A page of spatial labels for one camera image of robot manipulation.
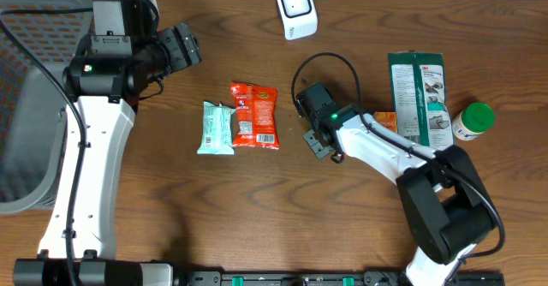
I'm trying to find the red snack packet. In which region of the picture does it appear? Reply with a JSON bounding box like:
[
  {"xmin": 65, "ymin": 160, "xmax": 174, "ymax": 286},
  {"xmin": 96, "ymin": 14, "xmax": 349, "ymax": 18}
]
[{"xmin": 230, "ymin": 82, "xmax": 280, "ymax": 150}]

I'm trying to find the orange snack packet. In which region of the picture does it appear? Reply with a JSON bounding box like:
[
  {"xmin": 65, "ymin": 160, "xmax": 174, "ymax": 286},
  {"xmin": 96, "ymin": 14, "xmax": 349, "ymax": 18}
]
[{"xmin": 373, "ymin": 111, "xmax": 398, "ymax": 133}]

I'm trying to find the teal white snack packet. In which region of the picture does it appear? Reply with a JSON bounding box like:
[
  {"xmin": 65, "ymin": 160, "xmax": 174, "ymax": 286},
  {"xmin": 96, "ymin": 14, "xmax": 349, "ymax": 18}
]
[{"xmin": 197, "ymin": 101, "xmax": 235, "ymax": 155}]

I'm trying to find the green white packet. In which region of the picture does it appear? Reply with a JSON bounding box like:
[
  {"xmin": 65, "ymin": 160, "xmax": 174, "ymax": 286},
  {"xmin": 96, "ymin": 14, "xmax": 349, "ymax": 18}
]
[{"xmin": 388, "ymin": 51, "xmax": 454, "ymax": 150}]

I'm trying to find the green lid seasoning jar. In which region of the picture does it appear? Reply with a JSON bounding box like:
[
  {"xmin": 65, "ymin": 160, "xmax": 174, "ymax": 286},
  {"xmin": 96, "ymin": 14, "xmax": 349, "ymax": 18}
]
[{"xmin": 452, "ymin": 102, "xmax": 496, "ymax": 141}]

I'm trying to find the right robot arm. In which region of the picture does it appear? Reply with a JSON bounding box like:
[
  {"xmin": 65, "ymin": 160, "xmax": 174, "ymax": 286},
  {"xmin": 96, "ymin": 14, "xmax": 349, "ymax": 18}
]
[{"xmin": 297, "ymin": 101, "xmax": 505, "ymax": 285}]

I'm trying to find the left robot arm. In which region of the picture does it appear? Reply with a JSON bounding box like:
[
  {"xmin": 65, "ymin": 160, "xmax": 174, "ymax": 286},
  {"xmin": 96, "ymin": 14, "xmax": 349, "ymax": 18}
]
[{"xmin": 13, "ymin": 23, "xmax": 201, "ymax": 285}]

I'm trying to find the white barcode scanner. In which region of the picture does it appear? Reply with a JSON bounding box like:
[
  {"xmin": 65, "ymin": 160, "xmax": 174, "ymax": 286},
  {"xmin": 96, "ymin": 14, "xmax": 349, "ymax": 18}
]
[{"xmin": 277, "ymin": 0, "xmax": 319, "ymax": 40}]

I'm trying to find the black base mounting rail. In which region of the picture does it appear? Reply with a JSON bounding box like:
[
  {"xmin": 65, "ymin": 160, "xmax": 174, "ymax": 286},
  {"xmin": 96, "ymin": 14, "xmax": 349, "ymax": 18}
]
[{"xmin": 184, "ymin": 269, "xmax": 507, "ymax": 286}]

